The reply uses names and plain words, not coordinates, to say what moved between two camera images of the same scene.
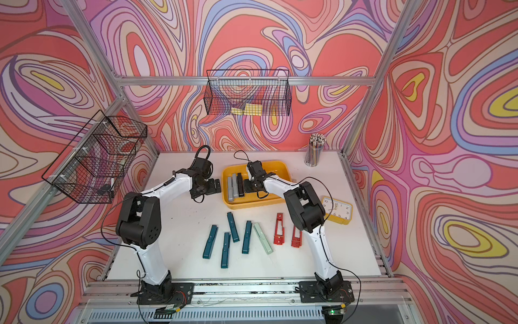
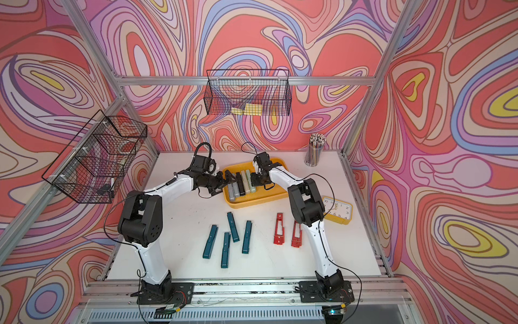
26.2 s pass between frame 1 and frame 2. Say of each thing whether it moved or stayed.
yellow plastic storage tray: stayed
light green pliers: moved
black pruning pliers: stayed
